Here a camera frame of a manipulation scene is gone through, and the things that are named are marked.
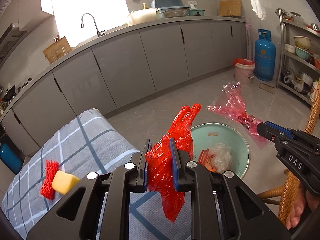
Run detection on yellow sponge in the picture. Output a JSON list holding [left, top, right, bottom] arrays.
[[52, 170, 80, 195]]

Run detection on white plastic bag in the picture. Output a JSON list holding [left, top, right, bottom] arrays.
[[209, 142, 232, 173]]

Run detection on orange plastic wrapper cone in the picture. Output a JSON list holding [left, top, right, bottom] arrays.
[[197, 149, 212, 169]]

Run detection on red foam fruit net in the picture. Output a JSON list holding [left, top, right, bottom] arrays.
[[40, 160, 59, 200]]

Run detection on pink cellophane bag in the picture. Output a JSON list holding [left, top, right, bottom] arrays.
[[206, 81, 268, 149]]

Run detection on red plastic bag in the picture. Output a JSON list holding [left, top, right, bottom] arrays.
[[144, 102, 203, 224]]

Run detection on green round trash basin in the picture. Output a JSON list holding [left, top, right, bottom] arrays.
[[191, 123, 250, 179]]

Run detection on grey kitchen cabinets counter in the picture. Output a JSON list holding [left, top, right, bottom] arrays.
[[1, 16, 246, 155]]

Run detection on person right hand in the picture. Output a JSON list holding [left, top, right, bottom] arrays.
[[286, 184, 319, 230]]

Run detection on wicker chair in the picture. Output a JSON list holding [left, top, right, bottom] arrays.
[[256, 78, 320, 227]]

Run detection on blue plaid tablecloth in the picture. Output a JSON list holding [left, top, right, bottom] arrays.
[[1, 109, 191, 239]]

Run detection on metal shelf rack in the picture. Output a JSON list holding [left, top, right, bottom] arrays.
[[276, 8, 319, 104]]

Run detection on pink bucket red lid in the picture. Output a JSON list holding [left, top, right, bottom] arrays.
[[233, 59, 255, 86]]

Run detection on blue gas cylinder right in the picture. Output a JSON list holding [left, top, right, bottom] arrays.
[[254, 28, 276, 81]]

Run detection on blue gas cylinder under counter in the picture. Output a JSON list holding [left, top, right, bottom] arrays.
[[1, 136, 23, 174]]

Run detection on wooden cutting board right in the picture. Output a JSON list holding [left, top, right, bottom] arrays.
[[219, 0, 241, 17]]

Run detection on wooden cutting board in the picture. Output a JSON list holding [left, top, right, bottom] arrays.
[[219, 0, 241, 17], [43, 37, 72, 63]]

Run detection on black wok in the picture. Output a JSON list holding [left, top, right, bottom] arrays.
[[0, 85, 16, 102]]

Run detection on teal small basket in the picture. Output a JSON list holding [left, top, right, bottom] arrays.
[[189, 9, 205, 16]]

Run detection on wooden cutting board left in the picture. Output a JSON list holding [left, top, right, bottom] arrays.
[[43, 37, 72, 63]]

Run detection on chrome sink faucet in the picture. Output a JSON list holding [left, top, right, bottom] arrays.
[[81, 13, 106, 37]]

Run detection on blue dish rack box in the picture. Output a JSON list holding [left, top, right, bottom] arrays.
[[151, 0, 189, 20]]

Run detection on range hood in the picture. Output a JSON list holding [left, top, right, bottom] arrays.
[[0, 23, 30, 66]]

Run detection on white plastic container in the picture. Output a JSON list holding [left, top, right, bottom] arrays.
[[126, 8, 157, 26]]

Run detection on pink mop handle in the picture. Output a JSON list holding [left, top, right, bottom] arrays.
[[246, 17, 253, 61]]

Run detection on upper wall cabinets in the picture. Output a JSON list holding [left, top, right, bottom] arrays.
[[1, 0, 54, 32]]

